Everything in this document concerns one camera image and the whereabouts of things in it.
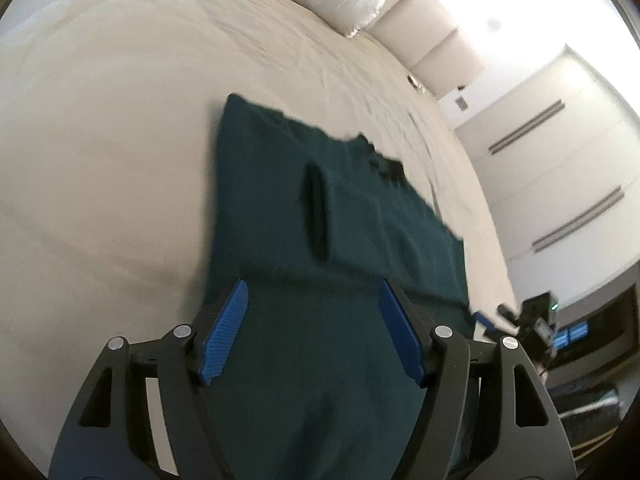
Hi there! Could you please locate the beige padded headboard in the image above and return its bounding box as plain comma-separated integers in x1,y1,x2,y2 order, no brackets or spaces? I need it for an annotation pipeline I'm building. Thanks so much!
365,0,486,101

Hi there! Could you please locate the white wardrobe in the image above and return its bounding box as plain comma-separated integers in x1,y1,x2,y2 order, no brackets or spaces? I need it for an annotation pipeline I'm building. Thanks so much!
452,45,640,311

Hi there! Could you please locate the dark tv cabinet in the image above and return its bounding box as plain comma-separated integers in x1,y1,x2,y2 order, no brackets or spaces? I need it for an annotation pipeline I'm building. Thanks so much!
547,280,640,376

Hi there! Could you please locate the bed with beige sheet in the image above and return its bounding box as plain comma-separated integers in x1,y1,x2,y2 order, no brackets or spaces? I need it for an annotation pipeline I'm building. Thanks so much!
0,0,517,480

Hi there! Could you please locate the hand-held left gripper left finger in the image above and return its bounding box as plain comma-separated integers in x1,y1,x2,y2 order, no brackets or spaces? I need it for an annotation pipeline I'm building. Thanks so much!
47,279,251,480

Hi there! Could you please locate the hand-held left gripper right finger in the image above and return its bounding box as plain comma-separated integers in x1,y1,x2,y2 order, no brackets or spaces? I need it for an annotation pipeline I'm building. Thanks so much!
377,278,576,480

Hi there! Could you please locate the dark green garment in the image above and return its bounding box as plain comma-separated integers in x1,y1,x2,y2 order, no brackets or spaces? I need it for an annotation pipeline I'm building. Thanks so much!
202,92,476,480

